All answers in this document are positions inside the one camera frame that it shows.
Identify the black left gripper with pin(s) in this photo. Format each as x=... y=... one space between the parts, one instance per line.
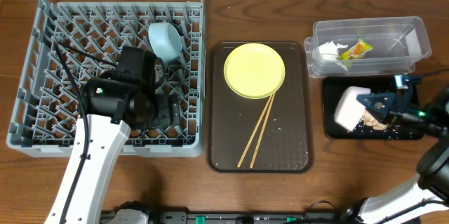
x=168 y=109

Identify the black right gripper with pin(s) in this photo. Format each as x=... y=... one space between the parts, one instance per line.
x=400 y=98

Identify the food scraps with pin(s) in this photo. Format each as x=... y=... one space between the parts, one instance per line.
x=367 y=119

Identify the pink bowl with food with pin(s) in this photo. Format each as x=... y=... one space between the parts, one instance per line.
x=349 y=110

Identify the light blue bowl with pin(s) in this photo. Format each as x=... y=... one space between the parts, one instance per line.
x=165 y=41

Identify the yellow orange snack wrapper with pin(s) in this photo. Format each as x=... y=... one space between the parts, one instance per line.
x=357 y=51

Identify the white tissue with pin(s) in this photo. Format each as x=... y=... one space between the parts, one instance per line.
x=329 y=51

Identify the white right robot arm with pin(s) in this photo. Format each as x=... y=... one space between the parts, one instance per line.
x=427 y=190

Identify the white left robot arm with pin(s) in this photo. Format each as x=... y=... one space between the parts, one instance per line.
x=111 y=105

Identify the clear plastic waste bin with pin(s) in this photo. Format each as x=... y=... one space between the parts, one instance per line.
x=398 y=43

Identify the grey dishwasher rack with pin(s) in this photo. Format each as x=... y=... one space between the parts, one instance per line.
x=85 y=39

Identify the black plastic tray bin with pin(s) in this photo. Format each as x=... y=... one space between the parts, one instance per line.
x=332 y=90

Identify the dark brown serving tray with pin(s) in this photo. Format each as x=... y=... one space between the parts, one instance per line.
x=287 y=144

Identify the wooden chopstick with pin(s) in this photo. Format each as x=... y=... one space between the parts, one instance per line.
x=254 y=131
x=259 y=141

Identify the yellow plate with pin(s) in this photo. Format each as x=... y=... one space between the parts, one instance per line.
x=254 y=71

